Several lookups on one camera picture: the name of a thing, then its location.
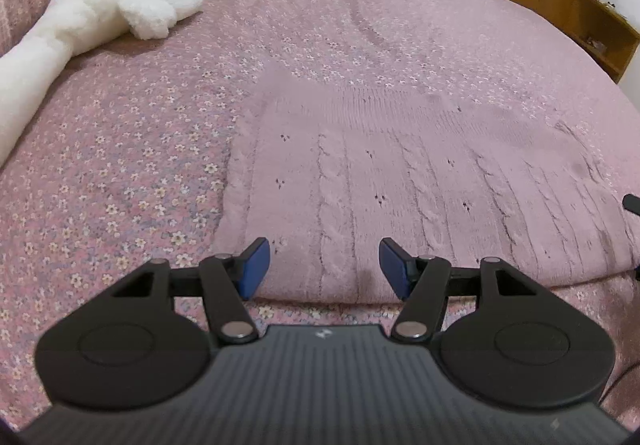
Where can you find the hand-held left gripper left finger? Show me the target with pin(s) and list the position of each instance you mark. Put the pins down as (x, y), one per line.
(255, 270)

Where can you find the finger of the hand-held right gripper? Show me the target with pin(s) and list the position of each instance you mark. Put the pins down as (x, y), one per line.
(633, 204)

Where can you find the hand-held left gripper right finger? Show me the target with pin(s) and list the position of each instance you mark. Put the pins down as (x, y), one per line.
(392, 270)

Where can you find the pink floral bedspread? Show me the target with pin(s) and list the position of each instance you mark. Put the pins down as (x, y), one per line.
(150, 150)

